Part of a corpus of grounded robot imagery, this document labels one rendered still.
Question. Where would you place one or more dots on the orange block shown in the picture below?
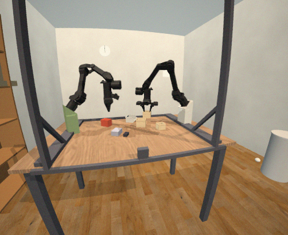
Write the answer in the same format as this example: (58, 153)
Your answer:
(106, 122)

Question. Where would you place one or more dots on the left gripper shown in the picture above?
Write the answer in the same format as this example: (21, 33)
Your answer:
(107, 101)

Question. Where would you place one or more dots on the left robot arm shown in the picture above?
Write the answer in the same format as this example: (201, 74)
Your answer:
(79, 96)

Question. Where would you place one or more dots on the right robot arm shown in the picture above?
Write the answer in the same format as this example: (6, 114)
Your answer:
(177, 95)

